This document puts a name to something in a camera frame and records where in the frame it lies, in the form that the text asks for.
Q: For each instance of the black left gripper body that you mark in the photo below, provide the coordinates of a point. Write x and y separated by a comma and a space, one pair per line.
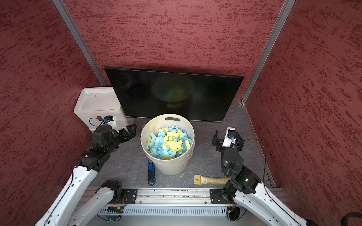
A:
119, 139

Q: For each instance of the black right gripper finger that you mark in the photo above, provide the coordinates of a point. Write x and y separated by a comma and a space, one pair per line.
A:
238, 138
215, 139

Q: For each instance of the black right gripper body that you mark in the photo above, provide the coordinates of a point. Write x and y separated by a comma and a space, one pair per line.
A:
218, 146

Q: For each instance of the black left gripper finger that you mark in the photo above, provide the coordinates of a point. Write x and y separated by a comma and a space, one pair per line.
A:
131, 129
126, 136

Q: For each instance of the yellow sticky note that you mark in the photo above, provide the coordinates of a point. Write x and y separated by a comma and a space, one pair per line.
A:
152, 126

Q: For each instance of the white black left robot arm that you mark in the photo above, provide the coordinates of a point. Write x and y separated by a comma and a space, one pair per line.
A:
62, 212

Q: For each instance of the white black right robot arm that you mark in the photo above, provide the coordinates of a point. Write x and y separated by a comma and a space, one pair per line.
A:
245, 189

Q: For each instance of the pile of discarded sticky notes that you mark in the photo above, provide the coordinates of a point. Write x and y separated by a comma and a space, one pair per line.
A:
167, 143

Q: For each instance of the black flat monitor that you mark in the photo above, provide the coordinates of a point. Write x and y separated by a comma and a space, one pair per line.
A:
196, 97

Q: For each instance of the beige plastic waste bin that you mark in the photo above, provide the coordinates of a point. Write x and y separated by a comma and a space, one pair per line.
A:
177, 165

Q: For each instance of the white plastic drawer box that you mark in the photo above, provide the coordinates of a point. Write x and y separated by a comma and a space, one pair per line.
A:
95, 103

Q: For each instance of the blue black utility knife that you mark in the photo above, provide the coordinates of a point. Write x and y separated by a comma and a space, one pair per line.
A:
151, 173

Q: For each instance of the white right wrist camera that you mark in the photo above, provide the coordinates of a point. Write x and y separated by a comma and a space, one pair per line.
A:
229, 137

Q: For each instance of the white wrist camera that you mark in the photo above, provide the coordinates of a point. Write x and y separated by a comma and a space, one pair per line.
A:
229, 137
108, 120

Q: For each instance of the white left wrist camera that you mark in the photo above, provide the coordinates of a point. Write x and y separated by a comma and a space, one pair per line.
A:
108, 120

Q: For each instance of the wooden handle brush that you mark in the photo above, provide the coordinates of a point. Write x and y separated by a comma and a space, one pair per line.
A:
199, 179

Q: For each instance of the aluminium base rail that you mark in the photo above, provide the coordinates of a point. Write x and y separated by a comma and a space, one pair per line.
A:
178, 202

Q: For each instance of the right aluminium corner post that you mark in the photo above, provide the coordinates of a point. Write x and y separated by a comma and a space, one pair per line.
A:
280, 21

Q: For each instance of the aluminium corner post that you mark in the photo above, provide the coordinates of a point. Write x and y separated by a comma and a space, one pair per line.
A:
64, 13
280, 21

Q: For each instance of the left aluminium corner post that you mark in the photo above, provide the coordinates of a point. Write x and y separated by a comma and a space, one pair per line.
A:
64, 13

